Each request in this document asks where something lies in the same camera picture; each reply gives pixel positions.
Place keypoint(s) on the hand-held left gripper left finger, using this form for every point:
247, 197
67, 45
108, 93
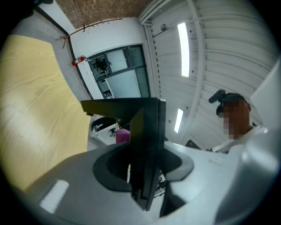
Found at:
140, 136

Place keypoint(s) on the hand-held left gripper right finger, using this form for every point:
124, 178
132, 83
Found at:
161, 131

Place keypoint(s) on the magenta stool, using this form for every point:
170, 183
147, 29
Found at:
122, 135

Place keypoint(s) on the short ceiling light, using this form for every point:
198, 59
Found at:
178, 120

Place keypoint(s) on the black office chair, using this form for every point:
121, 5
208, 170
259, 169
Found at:
103, 123

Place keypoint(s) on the dark-framed glass window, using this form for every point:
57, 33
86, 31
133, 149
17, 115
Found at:
123, 72

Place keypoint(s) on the person's head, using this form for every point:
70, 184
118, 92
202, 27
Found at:
238, 120

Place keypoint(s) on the person's white shirt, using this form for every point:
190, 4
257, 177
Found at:
246, 138

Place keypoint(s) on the long ceiling light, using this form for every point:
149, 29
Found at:
183, 49

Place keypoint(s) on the red fire extinguisher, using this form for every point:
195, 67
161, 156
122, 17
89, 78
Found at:
78, 60

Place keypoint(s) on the round ceiling sensor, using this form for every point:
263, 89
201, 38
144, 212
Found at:
163, 27

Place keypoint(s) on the wooden branch coat rack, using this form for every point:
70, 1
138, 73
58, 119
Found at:
87, 27

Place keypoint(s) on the black head-worn camera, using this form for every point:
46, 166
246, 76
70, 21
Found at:
217, 96

